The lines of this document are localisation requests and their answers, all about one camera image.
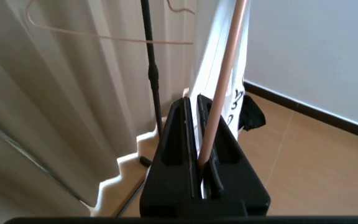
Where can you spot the beige curtain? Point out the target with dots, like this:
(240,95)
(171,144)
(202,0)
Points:
(57,93)

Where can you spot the black garment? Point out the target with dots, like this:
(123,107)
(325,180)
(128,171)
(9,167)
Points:
(252,115)

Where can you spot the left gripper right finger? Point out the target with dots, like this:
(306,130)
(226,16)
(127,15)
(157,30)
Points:
(241,186)

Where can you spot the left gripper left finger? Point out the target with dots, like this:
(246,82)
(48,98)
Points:
(169,186)

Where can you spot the black clothes rack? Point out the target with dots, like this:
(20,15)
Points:
(152,71)

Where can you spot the white printed t-shirt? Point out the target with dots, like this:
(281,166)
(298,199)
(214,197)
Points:
(210,62)

